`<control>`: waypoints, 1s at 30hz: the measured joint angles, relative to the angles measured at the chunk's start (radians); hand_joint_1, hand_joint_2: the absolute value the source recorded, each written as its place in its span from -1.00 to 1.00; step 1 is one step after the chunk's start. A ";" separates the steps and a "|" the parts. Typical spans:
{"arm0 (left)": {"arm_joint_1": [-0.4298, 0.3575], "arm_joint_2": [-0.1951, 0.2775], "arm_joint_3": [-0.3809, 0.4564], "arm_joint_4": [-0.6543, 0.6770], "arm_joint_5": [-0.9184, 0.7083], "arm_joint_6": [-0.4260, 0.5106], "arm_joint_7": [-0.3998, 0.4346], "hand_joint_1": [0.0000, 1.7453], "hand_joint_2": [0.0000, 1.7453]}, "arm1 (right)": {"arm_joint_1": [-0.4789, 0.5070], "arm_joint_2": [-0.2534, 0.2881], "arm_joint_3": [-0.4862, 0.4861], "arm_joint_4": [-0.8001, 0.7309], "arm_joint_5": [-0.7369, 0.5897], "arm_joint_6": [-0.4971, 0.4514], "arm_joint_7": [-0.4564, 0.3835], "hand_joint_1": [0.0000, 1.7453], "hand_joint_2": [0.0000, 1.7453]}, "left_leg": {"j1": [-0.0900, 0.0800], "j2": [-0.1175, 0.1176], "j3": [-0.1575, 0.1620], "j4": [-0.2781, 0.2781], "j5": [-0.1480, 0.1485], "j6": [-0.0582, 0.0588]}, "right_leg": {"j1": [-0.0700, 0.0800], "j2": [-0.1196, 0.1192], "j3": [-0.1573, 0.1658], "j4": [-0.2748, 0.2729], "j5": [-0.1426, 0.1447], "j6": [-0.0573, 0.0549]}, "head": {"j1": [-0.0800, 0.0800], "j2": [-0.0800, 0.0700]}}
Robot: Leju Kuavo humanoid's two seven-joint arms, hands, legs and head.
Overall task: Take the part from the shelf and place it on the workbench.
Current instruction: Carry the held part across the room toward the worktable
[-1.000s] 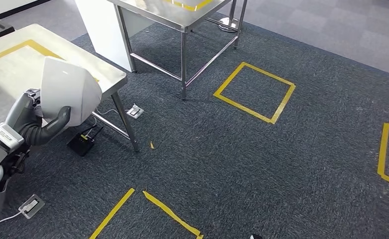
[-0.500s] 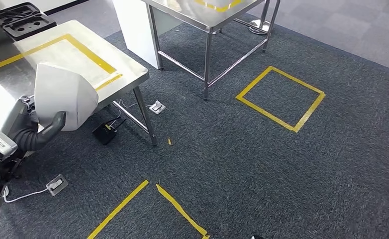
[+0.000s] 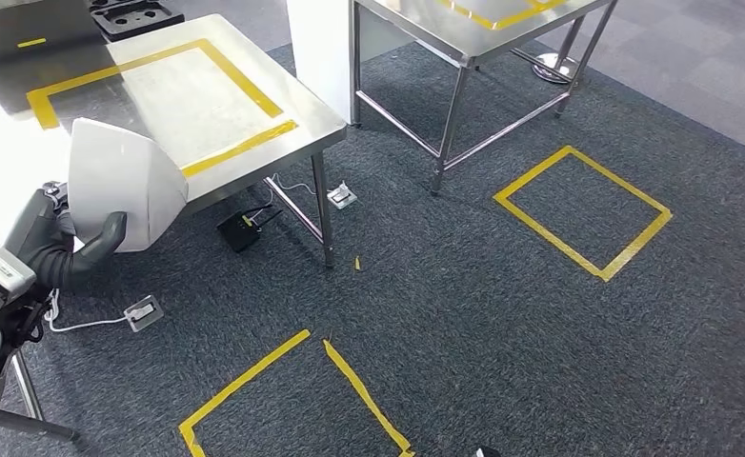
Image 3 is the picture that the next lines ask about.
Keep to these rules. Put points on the chrome round base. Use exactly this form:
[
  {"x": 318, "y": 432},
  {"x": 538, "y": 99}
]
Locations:
[{"x": 552, "y": 69}]

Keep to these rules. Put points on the grey flat case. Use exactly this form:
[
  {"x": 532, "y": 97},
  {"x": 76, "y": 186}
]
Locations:
[{"x": 32, "y": 25}]

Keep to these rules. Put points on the grey floor socket box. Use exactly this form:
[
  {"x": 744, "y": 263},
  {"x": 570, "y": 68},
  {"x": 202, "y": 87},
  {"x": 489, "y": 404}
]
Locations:
[
  {"x": 341, "y": 198},
  {"x": 143, "y": 313}
]

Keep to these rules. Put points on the stainless steel workbench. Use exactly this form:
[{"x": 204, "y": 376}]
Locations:
[
  {"x": 208, "y": 94},
  {"x": 423, "y": 25}
]

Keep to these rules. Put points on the white plastic body part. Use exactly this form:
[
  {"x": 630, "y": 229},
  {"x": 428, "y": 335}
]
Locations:
[{"x": 126, "y": 183}]

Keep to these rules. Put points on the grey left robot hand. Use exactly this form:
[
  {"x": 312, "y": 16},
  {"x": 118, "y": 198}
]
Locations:
[{"x": 50, "y": 252}]

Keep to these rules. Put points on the black foam tray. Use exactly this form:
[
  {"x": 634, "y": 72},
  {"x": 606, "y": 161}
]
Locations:
[{"x": 136, "y": 22}]

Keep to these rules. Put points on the white pillar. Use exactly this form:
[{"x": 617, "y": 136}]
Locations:
[{"x": 319, "y": 57}]

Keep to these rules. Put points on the black router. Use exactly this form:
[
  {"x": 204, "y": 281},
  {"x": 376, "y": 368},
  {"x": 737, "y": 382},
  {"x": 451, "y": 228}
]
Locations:
[{"x": 237, "y": 230}]

